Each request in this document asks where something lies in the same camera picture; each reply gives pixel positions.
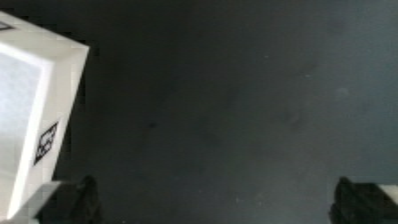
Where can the white drawer box with tag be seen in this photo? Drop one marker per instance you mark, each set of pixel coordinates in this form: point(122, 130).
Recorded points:
point(43, 61)

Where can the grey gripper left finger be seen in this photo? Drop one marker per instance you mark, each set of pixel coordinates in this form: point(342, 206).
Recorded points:
point(74, 206)

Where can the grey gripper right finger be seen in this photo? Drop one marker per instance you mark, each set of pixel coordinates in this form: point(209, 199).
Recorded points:
point(365, 203)

